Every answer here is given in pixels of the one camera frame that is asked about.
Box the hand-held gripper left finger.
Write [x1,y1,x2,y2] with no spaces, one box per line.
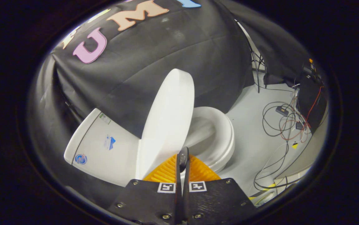
[109,153,181,224]

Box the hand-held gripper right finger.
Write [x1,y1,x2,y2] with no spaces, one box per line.
[183,154,257,225]

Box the black round lid pull tab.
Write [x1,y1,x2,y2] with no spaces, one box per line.
[179,146,189,172]

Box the white toilet lid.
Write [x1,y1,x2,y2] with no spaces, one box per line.
[135,68,195,180]

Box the white ceramic toilet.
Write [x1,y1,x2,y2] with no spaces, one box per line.
[64,106,235,188]

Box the black light stand tripod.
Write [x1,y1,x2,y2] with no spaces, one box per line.
[248,44,267,93]

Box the black backdrop cloth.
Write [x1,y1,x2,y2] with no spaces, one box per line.
[28,0,311,200]

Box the black device with orange tip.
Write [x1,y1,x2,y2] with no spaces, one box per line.
[303,58,319,78]

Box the black cable tangle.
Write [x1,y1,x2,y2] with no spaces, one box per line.
[254,102,311,191]

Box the red cable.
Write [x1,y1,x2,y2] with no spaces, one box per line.
[279,86,323,143]

